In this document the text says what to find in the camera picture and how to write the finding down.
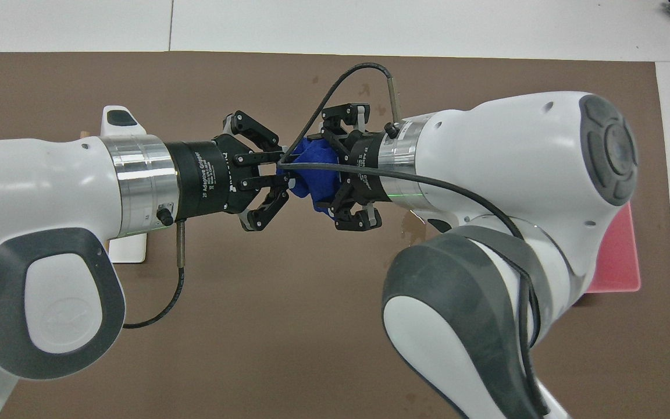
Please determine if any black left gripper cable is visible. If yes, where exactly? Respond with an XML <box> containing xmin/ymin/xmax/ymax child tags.
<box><xmin>121</xmin><ymin>221</ymin><xmax>187</xmax><ymax>329</ymax></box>

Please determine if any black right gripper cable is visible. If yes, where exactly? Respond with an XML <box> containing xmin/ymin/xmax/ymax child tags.
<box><xmin>277</xmin><ymin>63</ymin><xmax>551</xmax><ymax>417</ymax></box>

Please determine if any brown table mat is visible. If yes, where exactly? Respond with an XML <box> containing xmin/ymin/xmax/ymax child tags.
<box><xmin>0</xmin><ymin>51</ymin><xmax>670</xmax><ymax>419</ymax></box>

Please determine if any white rack with wooden rods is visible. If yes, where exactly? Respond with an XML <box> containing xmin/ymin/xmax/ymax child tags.
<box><xmin>108</xmin><ymin>230</ymin><xmax>148</xmax><ymax>264</ymax></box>

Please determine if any dark blue towel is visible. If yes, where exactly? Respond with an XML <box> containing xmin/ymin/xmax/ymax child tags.
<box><xmin>277</xmin><ymin>137</ymin><xmax>344</xmax><ymax>216</ymax></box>

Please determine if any water puddle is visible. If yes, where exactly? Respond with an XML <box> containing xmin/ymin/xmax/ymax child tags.
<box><xmin>400</xmin><ymin>211</ymin><xmax>430</xmax><ymax>244</ymax></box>

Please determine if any pink plastic tray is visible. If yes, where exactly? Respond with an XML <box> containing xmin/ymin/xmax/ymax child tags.
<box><xmin>588</xmin><ymin>201</ymin><xmax>642</xmax><ymax>293</ymax></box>

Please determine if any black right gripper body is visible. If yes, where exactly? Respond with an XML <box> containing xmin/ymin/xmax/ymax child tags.
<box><xmin>338</xmin><ymin>133</ymin><xmax>383</xmax><ymax>204</ymax></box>

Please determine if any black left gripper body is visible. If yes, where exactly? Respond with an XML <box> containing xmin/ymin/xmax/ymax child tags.
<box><xmin>167</xmin><ymin>136</ymin><xmax>254</xmax><ymax>221</ymax></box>

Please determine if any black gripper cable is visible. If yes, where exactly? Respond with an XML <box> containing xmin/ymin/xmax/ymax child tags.
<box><xmin>277</xmin><ymin>63</ymin><xmax>551</xmax><ymax>417</ymax></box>
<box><xmin>121</xmin><ymin>221</ymin><xmax>187</xmax><ymax>329</ymax></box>

